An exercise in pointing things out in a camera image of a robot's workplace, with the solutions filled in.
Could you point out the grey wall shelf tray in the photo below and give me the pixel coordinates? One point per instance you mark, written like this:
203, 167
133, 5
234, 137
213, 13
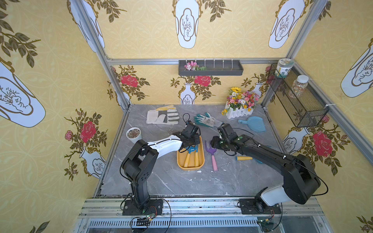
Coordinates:
215, 67

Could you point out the clear bottle colourful beads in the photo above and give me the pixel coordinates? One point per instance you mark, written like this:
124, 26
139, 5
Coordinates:
299, 86

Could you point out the black wire mesh basket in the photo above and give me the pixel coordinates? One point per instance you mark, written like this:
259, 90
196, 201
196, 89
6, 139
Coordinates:
305, 109

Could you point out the jar with patterned label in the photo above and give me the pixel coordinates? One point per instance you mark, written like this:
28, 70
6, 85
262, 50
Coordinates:
283, 67

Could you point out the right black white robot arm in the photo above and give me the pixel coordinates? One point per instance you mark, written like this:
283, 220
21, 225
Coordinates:
300, 180

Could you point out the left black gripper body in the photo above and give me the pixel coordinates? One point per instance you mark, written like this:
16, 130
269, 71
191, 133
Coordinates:
192, 139

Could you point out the teal rake yellow handle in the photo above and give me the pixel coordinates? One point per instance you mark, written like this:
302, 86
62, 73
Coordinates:
196, 156
189, 151
246, 158

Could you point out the small pink flower plant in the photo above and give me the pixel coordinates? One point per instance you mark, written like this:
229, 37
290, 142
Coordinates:
193, 66

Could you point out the white pot with pebbles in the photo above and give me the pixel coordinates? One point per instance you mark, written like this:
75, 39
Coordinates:
134, 134

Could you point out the light blue plastic dustpan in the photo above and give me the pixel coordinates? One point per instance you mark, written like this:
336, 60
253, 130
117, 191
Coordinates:
255, 123

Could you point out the aluminium front rail frame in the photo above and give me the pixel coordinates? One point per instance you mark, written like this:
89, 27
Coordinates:
205, 213

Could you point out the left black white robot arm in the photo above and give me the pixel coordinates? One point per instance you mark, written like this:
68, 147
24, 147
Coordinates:
138, 164

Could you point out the flower bouquet white fence box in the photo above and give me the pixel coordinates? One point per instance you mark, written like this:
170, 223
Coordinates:
240, 103

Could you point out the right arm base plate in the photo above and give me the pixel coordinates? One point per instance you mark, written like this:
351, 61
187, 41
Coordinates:
254, 207

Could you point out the teal white garden glove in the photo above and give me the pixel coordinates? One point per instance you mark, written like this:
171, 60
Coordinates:
207, 120

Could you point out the beige grey work glove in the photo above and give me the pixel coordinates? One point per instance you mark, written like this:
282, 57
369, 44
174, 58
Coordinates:
166, 115

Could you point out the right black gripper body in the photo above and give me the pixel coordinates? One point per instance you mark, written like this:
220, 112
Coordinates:
217, 142

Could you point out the purple rake pink handle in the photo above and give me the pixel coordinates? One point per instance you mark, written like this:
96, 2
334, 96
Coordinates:
211, 151

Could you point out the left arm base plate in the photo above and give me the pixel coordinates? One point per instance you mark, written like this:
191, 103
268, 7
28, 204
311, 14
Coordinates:
155, 207

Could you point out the yellow plastic storage tray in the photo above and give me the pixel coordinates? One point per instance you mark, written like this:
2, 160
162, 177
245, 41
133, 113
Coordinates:
181, 156

